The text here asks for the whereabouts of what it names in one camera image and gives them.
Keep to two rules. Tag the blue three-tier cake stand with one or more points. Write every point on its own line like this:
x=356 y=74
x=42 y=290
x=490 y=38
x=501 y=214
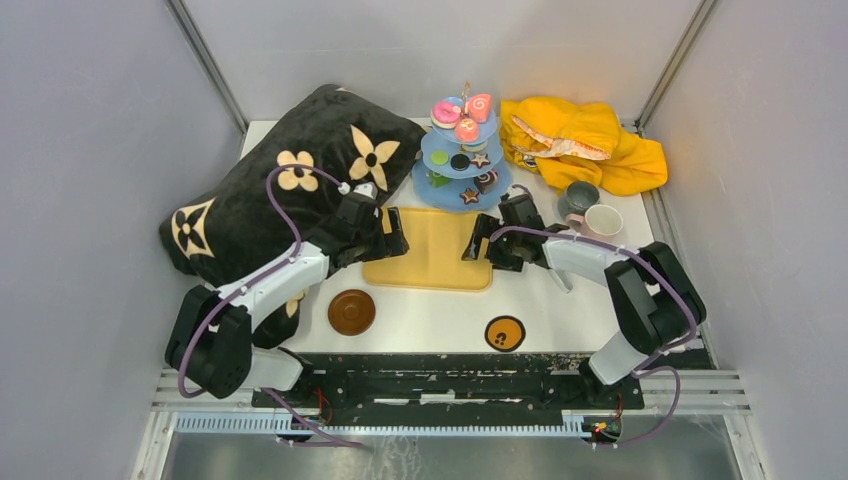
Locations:
x=447 y=197

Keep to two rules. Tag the black sandwich cookie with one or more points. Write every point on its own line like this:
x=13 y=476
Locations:
x=459 y=162

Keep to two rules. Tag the star cookie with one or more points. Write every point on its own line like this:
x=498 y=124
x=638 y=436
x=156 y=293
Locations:
x=480 y=160
x=470 y=196

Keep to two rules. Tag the yellow garment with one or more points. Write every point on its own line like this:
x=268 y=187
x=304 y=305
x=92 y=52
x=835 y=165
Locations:
x=564 y=142

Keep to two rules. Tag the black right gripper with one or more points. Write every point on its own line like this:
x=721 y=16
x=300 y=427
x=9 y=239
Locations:
x=484 y=226

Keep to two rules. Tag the metal serving tongs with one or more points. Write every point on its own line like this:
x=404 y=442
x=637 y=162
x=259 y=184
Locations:
x=562 y=280

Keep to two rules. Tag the green swirl roll cake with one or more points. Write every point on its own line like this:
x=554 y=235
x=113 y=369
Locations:
x=437 y=180

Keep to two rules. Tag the yellow serving tray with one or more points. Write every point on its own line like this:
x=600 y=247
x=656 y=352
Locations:
x=436 y=240

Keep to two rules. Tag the yellow black round coaster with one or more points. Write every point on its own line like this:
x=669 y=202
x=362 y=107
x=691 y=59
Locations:
x=505 y=333

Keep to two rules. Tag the pink frosted donut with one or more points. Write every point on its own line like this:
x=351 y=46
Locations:
x=447 y=115

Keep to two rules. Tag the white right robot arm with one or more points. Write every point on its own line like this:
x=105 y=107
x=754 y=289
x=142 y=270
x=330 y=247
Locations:
x=656 y=305

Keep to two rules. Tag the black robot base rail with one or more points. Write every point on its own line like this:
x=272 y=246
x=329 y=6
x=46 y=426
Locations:
x=454 y=390

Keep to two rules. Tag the brown round coaster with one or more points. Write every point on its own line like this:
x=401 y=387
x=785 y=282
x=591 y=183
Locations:
x=351 y=312

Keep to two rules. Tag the black floral plush pillow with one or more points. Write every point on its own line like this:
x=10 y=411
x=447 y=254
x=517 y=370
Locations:
x=288 y=183

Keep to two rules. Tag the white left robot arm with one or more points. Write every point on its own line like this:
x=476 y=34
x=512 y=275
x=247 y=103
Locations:
x=211 y=345

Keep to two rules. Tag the pink round candy cake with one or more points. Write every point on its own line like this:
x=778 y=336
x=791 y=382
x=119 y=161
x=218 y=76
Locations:
x=467 y=130

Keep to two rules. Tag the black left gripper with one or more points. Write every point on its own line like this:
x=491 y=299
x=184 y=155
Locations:
x=389 y=244

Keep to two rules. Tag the grey mug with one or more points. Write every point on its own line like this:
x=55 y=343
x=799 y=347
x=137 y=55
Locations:
x=577 y=198

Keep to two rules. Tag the salmon swirl cake slice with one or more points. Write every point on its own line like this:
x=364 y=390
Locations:
x=478 y=107

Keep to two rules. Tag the green macaron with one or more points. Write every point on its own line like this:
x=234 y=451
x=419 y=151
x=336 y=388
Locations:
x=439 y=157

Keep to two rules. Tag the pink mug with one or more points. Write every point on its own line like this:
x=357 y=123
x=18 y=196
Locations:
x=600 y=222

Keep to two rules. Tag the chocolate swirl roll cake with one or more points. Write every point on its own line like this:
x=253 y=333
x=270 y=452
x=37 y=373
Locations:
x=487 y=182

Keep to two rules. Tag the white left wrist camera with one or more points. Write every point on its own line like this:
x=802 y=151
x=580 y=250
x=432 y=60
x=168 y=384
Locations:
x=363 y=192

